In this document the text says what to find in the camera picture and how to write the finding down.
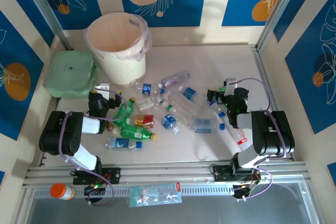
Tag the long clear unlabelled bottle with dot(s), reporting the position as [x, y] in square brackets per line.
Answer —
[194, 104]

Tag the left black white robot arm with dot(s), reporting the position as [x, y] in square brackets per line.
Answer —
[55, 134]

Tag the red and yellow bottle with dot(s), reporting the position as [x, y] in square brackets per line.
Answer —
[144, 121]

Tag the green bottle yellow cap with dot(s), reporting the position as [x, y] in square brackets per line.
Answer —
[122, 112]
[134, 130]

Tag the blue-label bottle blue cap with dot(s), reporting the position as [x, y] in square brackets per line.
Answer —
[120, 143]

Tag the short clear bottle green label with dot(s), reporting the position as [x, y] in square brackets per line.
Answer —
[147, 102]

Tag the pale blue wet wipes packet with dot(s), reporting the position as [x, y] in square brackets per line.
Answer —
[155, 195]

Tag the long clear bottle red label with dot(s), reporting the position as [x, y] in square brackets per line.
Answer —
[240, 137]

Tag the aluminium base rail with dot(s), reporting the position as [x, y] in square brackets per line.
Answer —
[162, 172]

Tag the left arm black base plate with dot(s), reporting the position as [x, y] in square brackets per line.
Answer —
[113, 175]

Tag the blue-label clear bottle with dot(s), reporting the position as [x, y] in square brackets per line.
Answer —
[168, 121]

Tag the cream plastic waste bin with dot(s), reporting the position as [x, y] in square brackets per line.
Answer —
[123, 69]

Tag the aluminium frame post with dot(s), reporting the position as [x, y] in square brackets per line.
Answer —
[45, 9]
[278, 9]

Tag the clear bottle purple label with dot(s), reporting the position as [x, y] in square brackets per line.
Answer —
[173, 79]

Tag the green bin lid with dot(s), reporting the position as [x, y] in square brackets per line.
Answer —
[68, 74]

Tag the small clear bottle white cap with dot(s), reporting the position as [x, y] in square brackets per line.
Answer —
[113, 129]

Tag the orange-capped jar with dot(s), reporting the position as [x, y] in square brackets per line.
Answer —
[61, 191]

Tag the clear bottle blue cap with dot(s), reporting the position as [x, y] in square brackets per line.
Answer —
[218, 110]

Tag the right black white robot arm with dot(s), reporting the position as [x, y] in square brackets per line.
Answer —
[275, 134]

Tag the clear plastic bin liner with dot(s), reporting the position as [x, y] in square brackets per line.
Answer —
[148, 41]

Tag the clear bottle Pepsi blue label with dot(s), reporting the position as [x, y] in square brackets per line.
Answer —
[147, 89]

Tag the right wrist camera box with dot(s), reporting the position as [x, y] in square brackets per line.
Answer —
[230, 82]

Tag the blue-label bottle white cap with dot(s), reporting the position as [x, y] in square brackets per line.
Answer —
[189, 93]

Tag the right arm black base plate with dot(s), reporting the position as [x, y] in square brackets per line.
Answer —
[223, 172]

